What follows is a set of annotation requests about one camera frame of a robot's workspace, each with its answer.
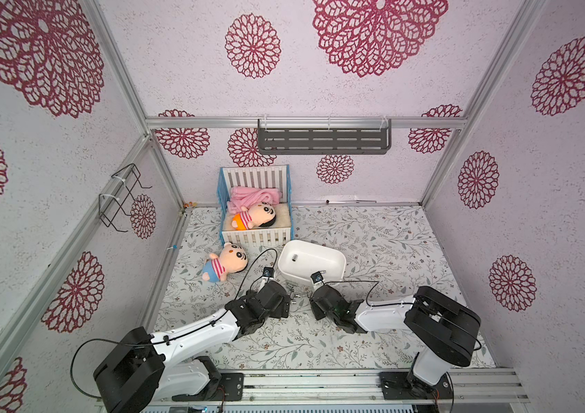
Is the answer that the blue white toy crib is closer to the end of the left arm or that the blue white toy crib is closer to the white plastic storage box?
the white plastic storage box

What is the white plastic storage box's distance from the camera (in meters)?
0.97

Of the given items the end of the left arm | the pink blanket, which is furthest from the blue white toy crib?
the end of the left arm

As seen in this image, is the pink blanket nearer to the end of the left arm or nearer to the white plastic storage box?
the white plastic storage box

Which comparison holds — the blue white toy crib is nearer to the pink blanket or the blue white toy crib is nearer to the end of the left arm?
the pink blanket

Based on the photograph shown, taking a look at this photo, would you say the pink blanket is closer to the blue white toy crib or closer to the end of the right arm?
the blue white toy crib

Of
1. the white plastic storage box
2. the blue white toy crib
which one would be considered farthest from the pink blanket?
the white plastic storage box

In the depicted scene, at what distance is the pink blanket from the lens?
1.08 meters

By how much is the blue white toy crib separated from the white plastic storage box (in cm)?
5

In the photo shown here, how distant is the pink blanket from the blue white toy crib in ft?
0.05

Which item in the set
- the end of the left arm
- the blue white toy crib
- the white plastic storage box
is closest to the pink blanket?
the blue white toy crib

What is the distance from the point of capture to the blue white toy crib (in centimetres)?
102

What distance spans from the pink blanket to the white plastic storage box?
0.21m

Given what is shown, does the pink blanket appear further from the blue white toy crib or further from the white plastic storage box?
the white plastic storage box

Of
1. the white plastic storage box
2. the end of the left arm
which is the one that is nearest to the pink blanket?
the white plastic storage box
